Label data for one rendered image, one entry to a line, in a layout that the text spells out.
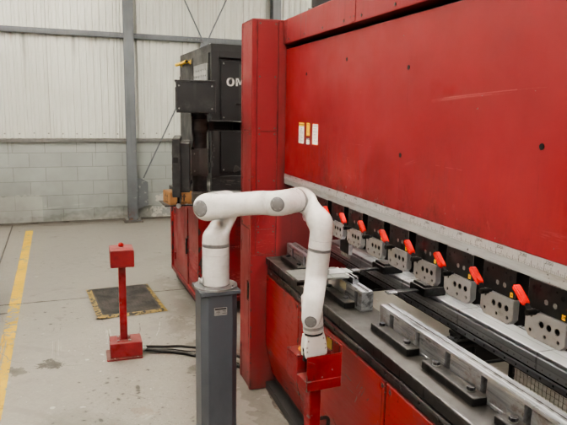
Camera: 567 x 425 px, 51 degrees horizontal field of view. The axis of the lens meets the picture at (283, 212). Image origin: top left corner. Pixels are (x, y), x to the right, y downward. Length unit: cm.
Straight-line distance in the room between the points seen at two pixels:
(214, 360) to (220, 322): 17
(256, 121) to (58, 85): 632
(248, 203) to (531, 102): 118
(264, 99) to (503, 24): 197
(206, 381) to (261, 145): 150
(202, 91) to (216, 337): 161
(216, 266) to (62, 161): 723
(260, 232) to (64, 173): 633
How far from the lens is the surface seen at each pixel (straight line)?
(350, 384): 269
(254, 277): 373
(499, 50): 191
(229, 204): 248
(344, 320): 267
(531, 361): 227
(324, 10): 309
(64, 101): 963
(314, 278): 233
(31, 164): 969
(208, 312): 263
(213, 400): 280
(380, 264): 303
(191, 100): 367
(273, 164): 363
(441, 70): 215
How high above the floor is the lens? 178
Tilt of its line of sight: 10 degrees down
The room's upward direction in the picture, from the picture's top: 1 degrees clockwise
